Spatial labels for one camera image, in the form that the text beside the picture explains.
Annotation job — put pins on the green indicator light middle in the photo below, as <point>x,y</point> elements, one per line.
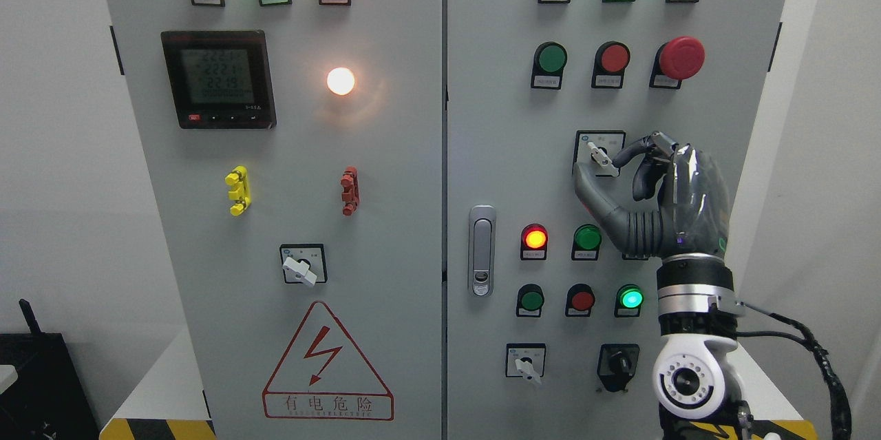
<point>586,243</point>

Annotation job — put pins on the lit green push button lower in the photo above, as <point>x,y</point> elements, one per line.
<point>628,301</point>

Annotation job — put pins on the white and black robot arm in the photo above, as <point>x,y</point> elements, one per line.
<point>692,378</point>

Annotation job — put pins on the red push button upper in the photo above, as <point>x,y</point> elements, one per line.
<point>610,63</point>

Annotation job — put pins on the black rotary switch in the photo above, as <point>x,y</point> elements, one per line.
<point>617,365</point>

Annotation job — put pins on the green push button upper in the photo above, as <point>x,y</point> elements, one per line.
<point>549,60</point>

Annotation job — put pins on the red push button lower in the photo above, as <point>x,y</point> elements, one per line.
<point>579,301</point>

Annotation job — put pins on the white glowing indicator light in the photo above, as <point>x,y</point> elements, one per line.
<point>341,81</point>

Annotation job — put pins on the gray rotary switch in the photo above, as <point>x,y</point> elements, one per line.
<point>526,361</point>
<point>597,150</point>

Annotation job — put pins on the gray left cabinet door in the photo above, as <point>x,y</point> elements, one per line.
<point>383,262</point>

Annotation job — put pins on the gray rotary switch left door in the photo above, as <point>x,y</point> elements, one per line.
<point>303,264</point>

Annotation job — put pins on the white platform with hazard stripes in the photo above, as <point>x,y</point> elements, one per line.
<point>168,402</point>

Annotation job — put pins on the lit red-orange indicator middle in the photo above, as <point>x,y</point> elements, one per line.
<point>533,242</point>

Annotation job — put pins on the gray cabinet door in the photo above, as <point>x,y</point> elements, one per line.
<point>383,262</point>
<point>512,147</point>

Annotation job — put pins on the silver cabinet door handle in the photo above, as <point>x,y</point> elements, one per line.
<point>482,229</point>

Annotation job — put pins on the yellow terminal connector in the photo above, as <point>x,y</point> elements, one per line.
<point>239,190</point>

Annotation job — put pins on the red terminal connector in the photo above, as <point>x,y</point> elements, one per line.
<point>350,191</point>

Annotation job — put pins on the red electric hazard warning sticker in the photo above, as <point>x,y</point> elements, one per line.
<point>324,375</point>

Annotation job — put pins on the gray right cabinet door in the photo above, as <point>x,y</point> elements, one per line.
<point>512,147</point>

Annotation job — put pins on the black box with antenna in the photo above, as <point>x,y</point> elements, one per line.
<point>43,397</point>

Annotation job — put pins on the red emergency stop mushroom button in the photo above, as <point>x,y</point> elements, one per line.
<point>677,60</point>

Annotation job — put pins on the red push button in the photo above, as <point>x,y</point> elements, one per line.
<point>610,63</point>
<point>579,301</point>

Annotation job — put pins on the gray robotic hand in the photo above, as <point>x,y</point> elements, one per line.
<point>693,215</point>

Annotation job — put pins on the black digital power meter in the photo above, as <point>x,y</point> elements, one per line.
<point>220,79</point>

